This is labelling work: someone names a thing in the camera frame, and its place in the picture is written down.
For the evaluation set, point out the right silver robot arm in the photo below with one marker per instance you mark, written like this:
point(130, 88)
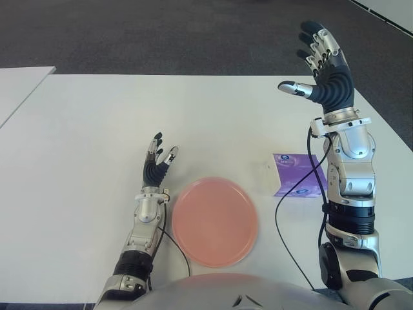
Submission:
point(351, 168)

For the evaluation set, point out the purple tissue paper pack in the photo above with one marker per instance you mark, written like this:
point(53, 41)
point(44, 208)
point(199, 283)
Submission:
point(290, 174)

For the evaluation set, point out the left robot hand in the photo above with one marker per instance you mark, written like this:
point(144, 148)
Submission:
point(153, 171)

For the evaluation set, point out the silver robot torso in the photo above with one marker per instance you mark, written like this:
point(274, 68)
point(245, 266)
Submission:
point(209, 294)

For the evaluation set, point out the white side table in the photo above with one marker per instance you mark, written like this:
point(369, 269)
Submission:
point(19, 84)

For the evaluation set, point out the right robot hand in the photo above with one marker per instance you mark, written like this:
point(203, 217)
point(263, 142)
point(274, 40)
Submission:
point(335, 84)

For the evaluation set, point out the pink round plate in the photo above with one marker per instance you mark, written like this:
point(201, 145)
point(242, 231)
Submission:
point(214, 223)

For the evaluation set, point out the white panel with black edge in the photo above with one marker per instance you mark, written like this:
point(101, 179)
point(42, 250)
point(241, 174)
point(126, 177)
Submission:
point(393, 9)

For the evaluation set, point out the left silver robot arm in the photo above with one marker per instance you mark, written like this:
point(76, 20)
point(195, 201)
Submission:
point(146, 213)

